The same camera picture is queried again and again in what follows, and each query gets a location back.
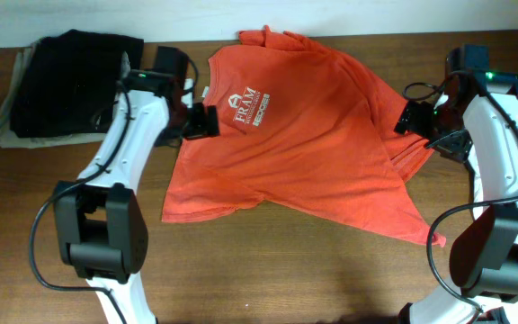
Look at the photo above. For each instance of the red printed t-shirt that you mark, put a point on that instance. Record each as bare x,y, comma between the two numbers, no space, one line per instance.
304,126

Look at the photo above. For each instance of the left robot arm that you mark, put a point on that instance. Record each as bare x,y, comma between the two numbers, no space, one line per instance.
101,231

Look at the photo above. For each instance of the folded black garment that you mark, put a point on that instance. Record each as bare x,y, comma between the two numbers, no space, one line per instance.
70,85

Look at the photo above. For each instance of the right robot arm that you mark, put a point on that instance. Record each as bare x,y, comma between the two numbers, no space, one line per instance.
472,117

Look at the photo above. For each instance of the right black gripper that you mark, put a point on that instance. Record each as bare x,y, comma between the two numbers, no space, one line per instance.
412,118

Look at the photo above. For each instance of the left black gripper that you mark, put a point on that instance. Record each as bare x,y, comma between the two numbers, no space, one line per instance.
199,127

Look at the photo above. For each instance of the folded beige garment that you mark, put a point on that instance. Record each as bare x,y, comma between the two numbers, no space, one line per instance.
8,138

